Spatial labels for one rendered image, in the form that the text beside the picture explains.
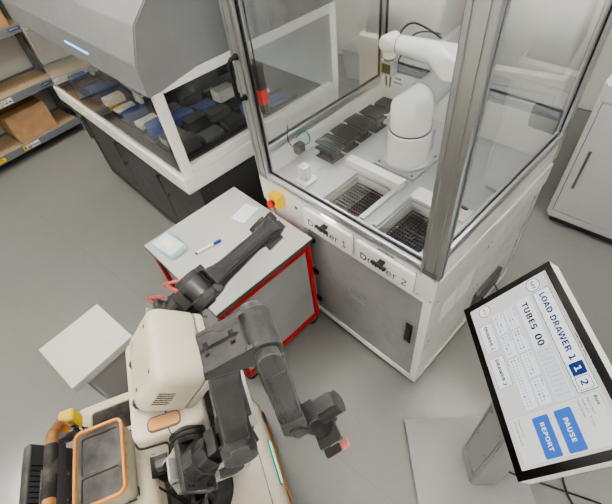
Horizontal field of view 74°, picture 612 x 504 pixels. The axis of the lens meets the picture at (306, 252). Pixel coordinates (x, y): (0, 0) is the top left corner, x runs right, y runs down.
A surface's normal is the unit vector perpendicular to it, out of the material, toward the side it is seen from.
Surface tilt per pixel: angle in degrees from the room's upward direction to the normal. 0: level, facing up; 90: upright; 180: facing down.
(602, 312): 0
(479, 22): 90
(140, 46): 90
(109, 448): 0
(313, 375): 0
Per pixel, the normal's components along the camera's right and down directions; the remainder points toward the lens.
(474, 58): -0.71, 0.57
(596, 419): -0.83, -0.36
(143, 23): 0.70, 0.48
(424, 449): -0.15, -0.65
